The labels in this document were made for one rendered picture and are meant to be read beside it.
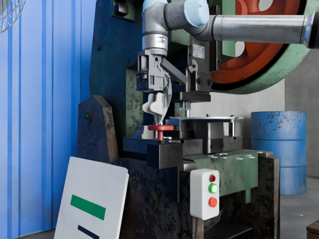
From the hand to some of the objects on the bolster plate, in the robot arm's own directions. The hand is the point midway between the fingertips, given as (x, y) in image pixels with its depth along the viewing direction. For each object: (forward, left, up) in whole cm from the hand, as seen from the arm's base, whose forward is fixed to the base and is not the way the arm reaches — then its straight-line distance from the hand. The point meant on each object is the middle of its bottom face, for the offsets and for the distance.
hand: (160, 119), depth 83 cm
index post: (+10, -51, -7) cm, 52 cm away
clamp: (+23, -16, -7) cm, 29 cm away
